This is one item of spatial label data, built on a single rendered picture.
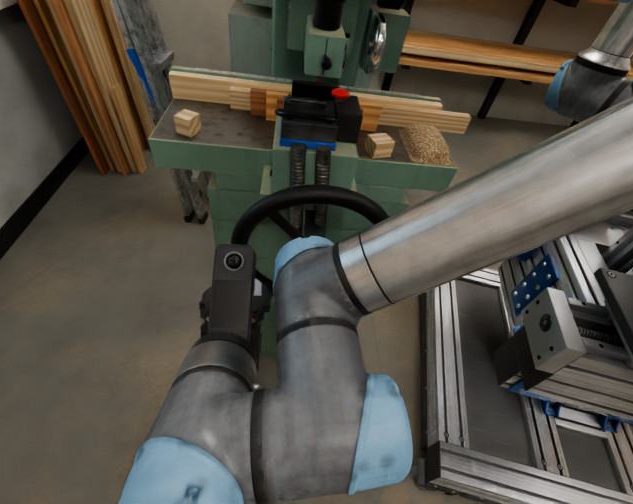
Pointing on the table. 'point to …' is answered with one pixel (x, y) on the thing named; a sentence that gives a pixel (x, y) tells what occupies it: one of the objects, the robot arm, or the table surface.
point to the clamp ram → (313, 90)
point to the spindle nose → (328, 13)
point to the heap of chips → (425, 144)
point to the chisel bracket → (317, 44)
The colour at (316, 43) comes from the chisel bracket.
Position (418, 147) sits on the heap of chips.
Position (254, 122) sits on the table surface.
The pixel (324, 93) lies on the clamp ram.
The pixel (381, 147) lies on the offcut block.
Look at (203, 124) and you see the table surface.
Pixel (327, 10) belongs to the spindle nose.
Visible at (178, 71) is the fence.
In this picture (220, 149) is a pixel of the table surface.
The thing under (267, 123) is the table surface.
